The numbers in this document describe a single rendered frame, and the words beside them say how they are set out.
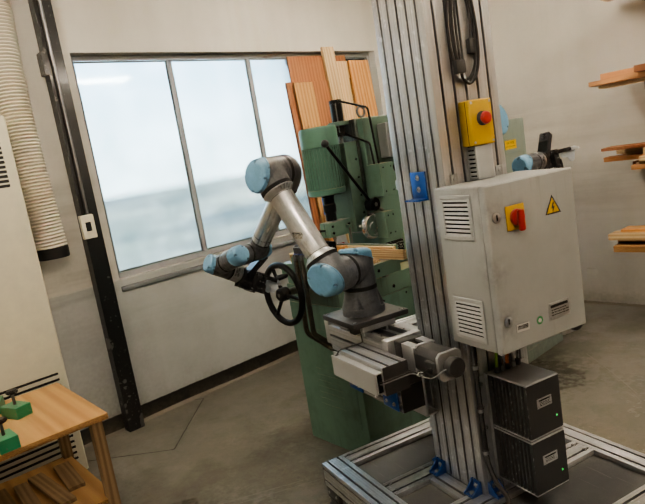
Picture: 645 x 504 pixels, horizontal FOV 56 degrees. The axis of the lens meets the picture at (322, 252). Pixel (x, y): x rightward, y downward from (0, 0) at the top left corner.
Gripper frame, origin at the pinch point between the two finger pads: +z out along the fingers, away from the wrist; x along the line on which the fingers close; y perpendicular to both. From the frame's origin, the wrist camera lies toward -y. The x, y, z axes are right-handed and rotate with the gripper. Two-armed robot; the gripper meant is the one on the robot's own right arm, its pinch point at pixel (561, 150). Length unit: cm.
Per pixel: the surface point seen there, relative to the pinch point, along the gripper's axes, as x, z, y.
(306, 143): -80, -67, -32
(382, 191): -65, -43, -2
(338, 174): -75, -58, -15
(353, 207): -78, -50, 1
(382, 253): -57, -61, 24
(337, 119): -77, -48, -40
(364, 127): -69, -40, -33
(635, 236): -32, 129, 60
